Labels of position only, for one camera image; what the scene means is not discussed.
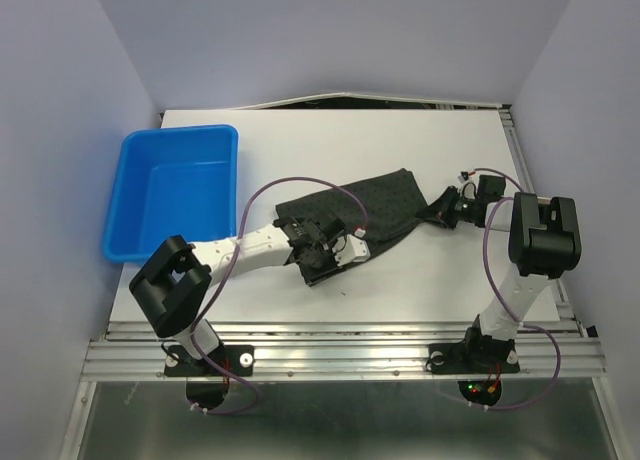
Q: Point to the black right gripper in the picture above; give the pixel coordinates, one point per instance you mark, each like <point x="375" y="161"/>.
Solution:
<point x="440" y="209"/>

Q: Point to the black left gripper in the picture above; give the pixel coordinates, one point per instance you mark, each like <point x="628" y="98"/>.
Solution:
<point x="314" y="276"/>

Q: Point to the black dotted skirt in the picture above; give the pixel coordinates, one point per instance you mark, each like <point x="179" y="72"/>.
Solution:
<point x="384" y="206"/>

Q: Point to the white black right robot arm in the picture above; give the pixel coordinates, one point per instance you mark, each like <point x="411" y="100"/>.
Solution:
<point x="543" y="243"/>

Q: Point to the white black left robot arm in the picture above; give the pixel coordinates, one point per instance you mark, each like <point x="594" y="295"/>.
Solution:
<point x="173" y="283"/>

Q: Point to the blue plastic bin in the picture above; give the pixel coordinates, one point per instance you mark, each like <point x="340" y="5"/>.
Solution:
<point x="172" y="181"/>

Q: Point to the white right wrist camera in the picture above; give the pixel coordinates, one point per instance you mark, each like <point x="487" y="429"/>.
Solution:
<point x="468" y="187"/>

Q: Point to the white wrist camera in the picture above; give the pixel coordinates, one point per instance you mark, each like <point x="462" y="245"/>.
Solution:
<point x="468" y="187"/>
<point x="351" y="248"/>

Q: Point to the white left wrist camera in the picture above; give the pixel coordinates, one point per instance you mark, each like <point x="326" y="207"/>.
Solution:
<point x="351" y="248"/>

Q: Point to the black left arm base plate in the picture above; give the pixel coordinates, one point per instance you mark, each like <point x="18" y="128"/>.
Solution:
<point x="237" y="359"/>

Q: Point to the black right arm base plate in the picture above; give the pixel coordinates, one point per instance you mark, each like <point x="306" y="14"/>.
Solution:
<point x="454" y="359"/>

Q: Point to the right side aluminium rail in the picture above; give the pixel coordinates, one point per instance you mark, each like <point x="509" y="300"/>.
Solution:
<point x="520" y="145"/>

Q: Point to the aluminium table edge rail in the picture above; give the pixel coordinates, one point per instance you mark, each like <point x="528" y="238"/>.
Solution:
<point x="341" y="351"/>

